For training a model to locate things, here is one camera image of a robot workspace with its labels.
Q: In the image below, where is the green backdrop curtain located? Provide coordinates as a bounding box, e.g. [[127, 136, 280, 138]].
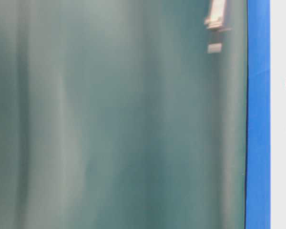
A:
[[0, 0, 247, 229]]

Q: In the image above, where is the blue table mat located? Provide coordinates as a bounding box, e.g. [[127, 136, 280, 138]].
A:
[[245, 0, 271, 229]]

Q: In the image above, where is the white foam board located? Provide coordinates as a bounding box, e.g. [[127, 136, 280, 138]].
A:
[[270, 0, 286, 229]]

